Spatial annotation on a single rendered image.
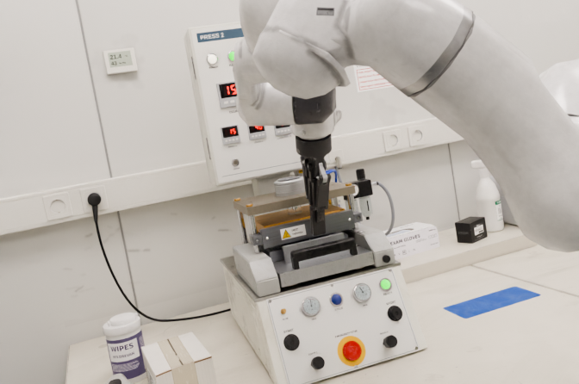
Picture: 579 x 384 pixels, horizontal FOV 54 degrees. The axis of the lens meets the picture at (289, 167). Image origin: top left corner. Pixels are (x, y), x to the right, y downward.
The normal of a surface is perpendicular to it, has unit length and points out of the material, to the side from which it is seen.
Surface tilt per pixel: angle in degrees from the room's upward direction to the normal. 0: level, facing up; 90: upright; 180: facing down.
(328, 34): 79
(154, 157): 90
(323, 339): 65
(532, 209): 96
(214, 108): 90
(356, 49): 119
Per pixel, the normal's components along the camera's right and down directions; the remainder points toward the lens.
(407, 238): 0.38, -0.05
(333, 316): 0.18, -0.39
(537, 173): -0.61, 0.13
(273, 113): -0.05, 0.64
